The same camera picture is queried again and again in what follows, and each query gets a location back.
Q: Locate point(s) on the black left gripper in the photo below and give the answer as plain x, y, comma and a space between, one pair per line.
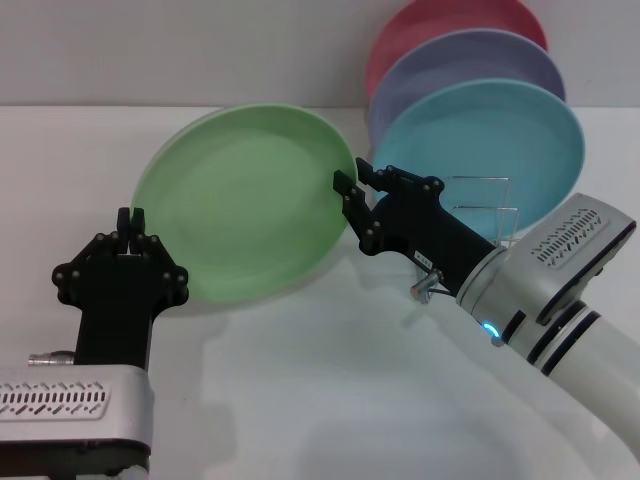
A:
115, 310

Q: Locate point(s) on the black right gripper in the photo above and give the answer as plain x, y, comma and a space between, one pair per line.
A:
430, 235

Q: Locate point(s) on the green plastic plate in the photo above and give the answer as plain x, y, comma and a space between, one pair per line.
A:
240, 200

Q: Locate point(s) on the blue plastic plate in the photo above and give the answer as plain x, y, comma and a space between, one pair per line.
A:
475, 135

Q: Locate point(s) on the purple plastic plate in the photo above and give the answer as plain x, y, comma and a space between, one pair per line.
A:
450, 65

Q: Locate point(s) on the red plastic plate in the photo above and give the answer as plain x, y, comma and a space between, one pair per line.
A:
425, 30

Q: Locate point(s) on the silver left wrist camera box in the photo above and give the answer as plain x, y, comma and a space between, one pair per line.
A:
75, 420

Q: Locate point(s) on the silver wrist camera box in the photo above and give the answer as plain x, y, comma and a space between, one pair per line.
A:
75, 420
575, 225

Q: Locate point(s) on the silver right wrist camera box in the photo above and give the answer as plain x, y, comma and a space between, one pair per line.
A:
575, 225

